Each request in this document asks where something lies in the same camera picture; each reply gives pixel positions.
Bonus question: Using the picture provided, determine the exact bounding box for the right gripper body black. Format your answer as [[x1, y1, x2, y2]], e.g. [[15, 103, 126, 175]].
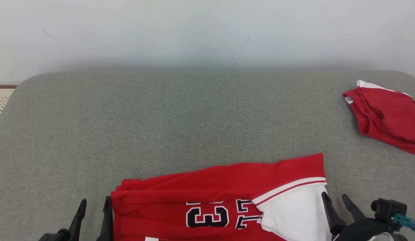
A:
[[332, 217, 394, 241]]

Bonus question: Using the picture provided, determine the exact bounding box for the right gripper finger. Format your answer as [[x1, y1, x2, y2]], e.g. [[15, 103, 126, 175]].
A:
[[342, 194, 367, 222], [321, 191, 347, 235]]

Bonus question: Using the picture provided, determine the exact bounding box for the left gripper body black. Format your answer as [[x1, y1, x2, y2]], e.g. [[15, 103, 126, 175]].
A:
[[38, 229, 71, 241]]

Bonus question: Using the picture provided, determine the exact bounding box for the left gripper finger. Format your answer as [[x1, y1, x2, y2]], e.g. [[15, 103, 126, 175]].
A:
[[97, 196, 114, 241], [68, 198, 87, 241]]

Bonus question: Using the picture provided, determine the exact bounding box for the red basketball shorts number 23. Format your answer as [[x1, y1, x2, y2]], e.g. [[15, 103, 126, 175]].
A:
[[343, 80, 415, 155]]

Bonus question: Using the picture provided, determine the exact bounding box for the red white basketball jersey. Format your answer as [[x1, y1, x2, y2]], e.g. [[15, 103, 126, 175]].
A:
[[110, 153, 332, 241]]

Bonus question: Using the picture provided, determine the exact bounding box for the grey fabric sofa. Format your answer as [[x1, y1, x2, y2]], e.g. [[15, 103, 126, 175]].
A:
[[0, 70, 415, 241]]

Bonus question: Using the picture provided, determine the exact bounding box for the cream perforated laundry basket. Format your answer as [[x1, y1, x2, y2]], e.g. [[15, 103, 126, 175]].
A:
[[0, 85, 17, 130]]

